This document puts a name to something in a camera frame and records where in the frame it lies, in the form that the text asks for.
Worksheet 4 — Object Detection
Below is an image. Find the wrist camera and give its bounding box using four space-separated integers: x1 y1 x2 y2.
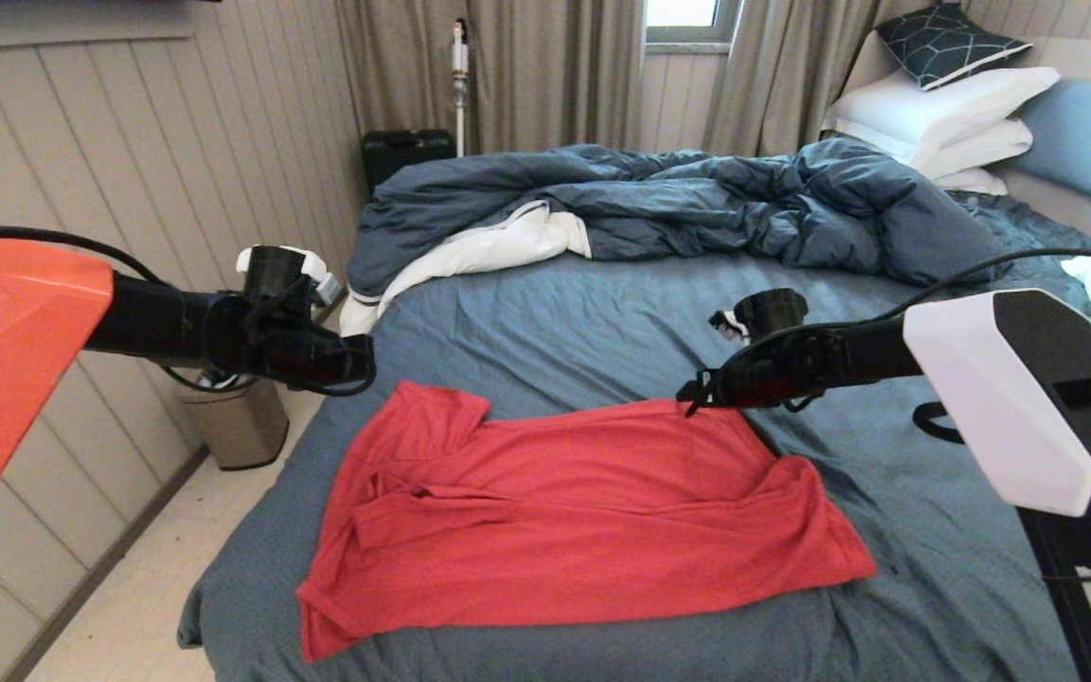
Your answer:
236 245 343 318
711 289 809 344

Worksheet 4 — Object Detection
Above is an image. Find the dark blue crumpled duvet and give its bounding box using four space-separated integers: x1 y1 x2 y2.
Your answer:
347 137 1015 299

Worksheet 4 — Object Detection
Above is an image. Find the bronze trash bin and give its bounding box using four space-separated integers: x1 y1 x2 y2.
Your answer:
176 377 289 472

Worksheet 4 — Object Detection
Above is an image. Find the black hard case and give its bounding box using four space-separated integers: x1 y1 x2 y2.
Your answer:
361 130 456 195

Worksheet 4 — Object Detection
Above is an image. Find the white bed linen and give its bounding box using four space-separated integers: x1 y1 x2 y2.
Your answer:
338 201 592 368

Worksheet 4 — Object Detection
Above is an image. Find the white stick vacuum cleaner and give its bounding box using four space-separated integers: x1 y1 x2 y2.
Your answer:
452 21 470 157

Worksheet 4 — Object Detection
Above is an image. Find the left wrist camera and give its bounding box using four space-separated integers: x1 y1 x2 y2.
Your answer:
236 245 343 318

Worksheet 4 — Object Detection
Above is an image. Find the grey framed window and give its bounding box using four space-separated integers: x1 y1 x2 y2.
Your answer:
645 0 742 54

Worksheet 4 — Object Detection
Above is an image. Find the red t-shirt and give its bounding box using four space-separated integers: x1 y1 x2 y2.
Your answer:
297 381 878 662

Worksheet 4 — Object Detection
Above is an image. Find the beige curtain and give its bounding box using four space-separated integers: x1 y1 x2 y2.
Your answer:
335 0 646 158
702 0 935 158

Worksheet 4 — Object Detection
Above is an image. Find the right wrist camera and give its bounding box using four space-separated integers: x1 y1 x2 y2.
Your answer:
711 289 809 344

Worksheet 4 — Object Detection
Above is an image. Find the large white pillow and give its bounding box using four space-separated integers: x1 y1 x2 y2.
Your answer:
822 66 1060 170

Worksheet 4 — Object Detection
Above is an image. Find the dark patterned cushion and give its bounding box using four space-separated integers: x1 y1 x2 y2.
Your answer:
874 5 1032 93

